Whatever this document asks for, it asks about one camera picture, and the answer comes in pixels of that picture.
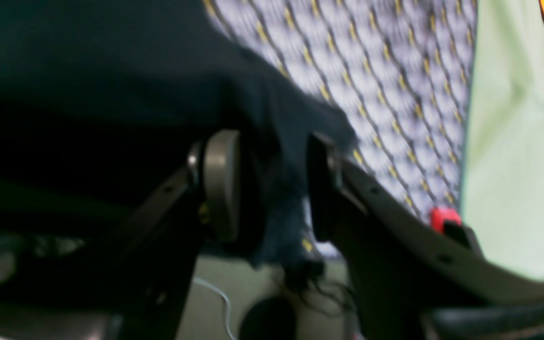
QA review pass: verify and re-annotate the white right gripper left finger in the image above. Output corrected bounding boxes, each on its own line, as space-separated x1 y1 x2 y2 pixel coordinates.
0 130 241 340

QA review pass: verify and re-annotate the patterned fan-print tablecloth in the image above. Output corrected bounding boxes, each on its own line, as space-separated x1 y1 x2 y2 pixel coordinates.
204 0 478 258

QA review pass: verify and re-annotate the orange and blue table clamp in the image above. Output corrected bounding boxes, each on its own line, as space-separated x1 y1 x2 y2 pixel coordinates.
430 207 484 257

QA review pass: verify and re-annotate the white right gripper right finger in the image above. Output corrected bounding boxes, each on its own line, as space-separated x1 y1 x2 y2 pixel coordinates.
306 133 544 340

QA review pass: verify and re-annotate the black T-shirt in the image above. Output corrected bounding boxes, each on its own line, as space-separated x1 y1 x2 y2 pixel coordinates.
0 0 354 266

